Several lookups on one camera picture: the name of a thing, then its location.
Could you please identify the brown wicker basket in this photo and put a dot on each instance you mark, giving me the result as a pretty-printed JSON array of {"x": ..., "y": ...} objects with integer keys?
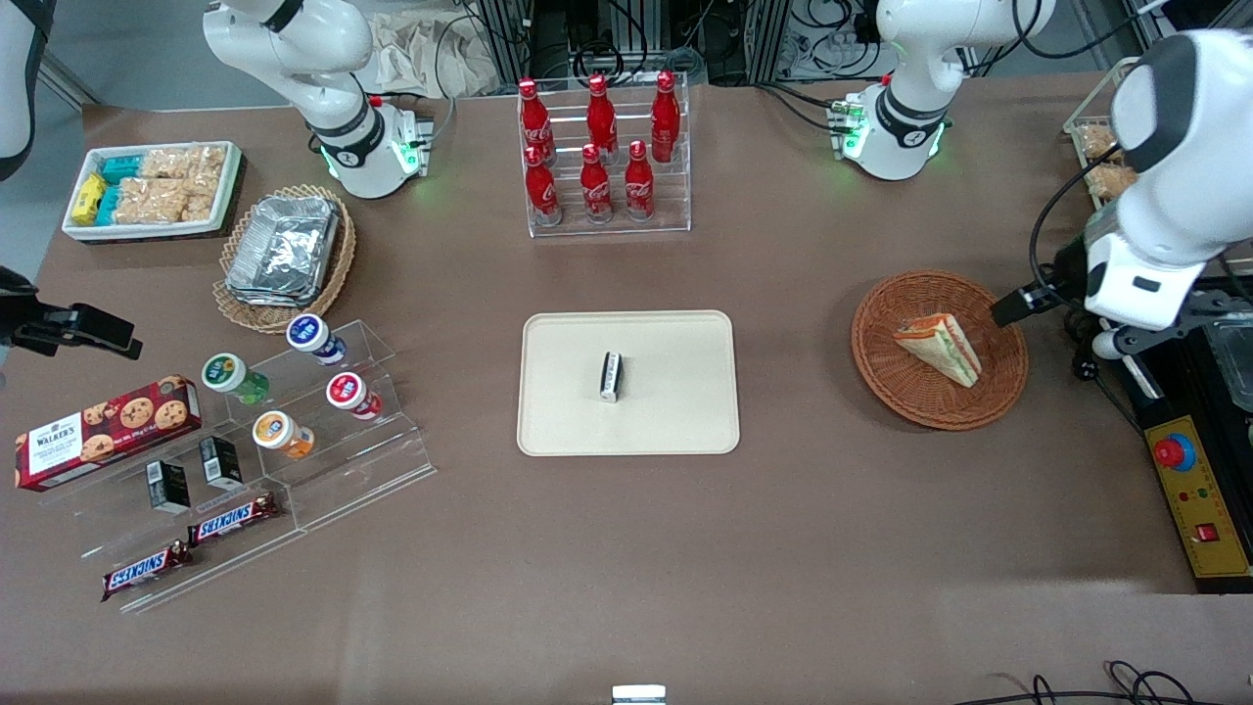
[{"x": 910, "y": 392}]

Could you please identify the clear acrylic bottle rack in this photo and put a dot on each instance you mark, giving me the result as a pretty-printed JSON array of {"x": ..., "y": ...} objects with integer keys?
[{"x": 675, "y": 196}]

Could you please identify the red Walkers cookie box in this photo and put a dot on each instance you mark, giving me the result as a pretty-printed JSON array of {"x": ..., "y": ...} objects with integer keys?
[{"x": 108, "y": 436}]

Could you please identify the beige plastic tray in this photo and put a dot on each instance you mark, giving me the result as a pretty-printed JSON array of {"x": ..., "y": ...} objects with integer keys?
[{"x": 666, "y": 392}]

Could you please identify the crumpled beige paper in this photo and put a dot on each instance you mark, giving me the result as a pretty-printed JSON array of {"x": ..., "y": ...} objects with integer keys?
[{"x": 431, "y": 54}]

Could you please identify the bagged pastry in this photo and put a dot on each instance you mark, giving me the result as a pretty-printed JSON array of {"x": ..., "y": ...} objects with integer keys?
[
  {"x": 1096, "y": 144},
  {"x": 1111, "y": 181}
]

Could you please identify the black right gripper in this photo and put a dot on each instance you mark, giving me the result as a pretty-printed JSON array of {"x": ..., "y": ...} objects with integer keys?
[{"x": 22, "y": 316}]

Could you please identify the small black box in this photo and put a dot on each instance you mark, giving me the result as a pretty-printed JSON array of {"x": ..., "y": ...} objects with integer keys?
[
  {"x": 221, "y": 463},
  {"x": 168, "y": 487}
]

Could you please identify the white rectangular snack tray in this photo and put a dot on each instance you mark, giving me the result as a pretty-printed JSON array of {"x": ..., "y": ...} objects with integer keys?
[{"x": 231, "y": 181}]

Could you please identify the black tabletop appliance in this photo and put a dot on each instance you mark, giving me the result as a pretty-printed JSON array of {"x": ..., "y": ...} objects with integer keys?
[{"x": 1214, "y": 343}]

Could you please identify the stack of foil trays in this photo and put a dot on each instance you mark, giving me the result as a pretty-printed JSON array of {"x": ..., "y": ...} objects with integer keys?
[{"x": 284, "y": 250}]

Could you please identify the small black silver pack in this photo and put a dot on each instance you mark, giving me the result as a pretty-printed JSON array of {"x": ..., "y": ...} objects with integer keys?
[{"x": 611, "y": 377}]

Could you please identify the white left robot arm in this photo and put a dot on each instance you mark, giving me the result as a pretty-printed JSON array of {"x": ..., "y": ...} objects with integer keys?
[{"x": 1175, "y": 196}]

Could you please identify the red lid drink cup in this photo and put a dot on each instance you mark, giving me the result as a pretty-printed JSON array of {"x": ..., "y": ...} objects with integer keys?
[{"x": 345, "y": 390}]

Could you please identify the triangular sandwich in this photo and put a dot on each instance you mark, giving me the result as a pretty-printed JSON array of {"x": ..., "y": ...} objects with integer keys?
[{"x": 942, "y": 348}]

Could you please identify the teal snack pack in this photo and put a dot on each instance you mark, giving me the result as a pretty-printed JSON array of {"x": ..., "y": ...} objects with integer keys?
[
  {"x": 110, "y": 204},
  {"x": 121, "y": 169}
]

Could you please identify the blue lid drink cup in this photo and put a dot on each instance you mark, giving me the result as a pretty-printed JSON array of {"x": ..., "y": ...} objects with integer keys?
[{"x": 308, "y": 333}]

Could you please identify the yellow control panel box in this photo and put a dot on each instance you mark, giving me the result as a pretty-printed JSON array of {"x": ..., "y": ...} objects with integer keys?
[{"x": 1199, "y": 499}]

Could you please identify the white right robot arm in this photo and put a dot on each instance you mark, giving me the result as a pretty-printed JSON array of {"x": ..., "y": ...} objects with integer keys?
[{"x": 333, "y": 98}]

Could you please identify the red emergency stop button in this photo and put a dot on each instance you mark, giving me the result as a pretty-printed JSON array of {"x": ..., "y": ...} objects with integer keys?
[{"x": 1174, "y": 451}]

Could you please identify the red cola bottle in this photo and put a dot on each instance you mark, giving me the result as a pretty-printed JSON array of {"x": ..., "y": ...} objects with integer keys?
[
  {"x": 601, "y": 117},
  {"x": 542, "y": 191},
  {"x": 533, "y": 122},
  {"x": 595, "y": 191},
  {"x": 639, "y": 186},
  {"x": 666, "y": 117}
]

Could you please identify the clear bag of crackers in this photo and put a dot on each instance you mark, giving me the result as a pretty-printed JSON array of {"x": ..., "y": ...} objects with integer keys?
[
  {"x": 166, "y": 162},
  {"x": 152, "y": 201},
  {"x": 206, "y": 171}
]

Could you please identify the clear acrylic stepped stand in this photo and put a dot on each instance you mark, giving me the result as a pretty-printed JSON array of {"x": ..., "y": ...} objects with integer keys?
[{"x": 372, "y": 470}]

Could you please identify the light wicker basket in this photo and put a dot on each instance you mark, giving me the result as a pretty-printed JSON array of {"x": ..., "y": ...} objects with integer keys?
[{"x": 338, "y": 264}]

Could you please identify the green lid drink cup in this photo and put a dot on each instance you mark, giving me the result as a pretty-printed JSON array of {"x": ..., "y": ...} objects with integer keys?
[{"x": 225, "y": 372}]

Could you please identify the orange lid drink cup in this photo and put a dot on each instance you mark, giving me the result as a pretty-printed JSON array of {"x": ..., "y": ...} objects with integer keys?
[{"x": 274, "y": 429}]

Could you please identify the yellow snack pack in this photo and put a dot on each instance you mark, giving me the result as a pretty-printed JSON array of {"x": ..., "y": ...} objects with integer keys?
[{"x": 88, "y": 199}]

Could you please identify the clear glass container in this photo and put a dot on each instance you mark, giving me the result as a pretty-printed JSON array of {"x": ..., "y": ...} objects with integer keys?
[{"x": 1235, "y": 362}]

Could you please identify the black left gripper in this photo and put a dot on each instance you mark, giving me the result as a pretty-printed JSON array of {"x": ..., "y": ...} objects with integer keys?
[{"x": 1065, "y": 265}]

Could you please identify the Snickers bar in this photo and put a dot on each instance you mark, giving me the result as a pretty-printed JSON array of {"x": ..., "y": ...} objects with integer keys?
[
  {"x": 233, "y": 519},
  {"x": 145, "y": 572}
]

